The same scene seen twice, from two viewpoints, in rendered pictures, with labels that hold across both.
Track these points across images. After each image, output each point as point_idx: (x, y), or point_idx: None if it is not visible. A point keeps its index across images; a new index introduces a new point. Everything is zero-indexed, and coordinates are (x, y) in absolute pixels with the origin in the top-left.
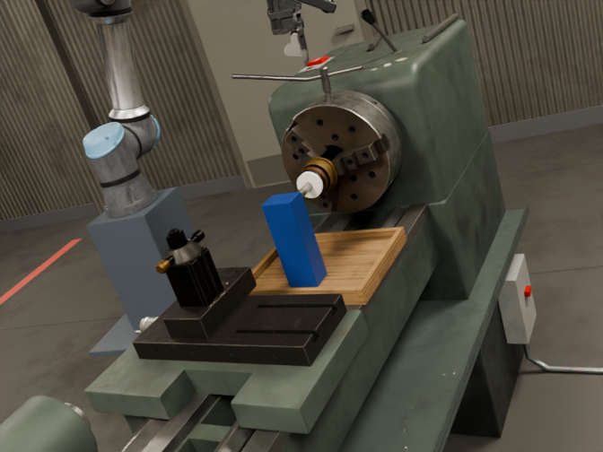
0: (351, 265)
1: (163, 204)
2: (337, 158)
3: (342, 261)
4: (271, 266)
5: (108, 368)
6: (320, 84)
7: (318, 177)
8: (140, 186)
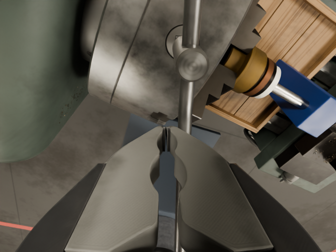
0: (283, 34)
1: (168, 207)
2: (243, 37)
3: (265, 42)
4: (221, 105)
5: (302, 187)
6: (14, 58)
7: (277, 70)
8: (168, 237)
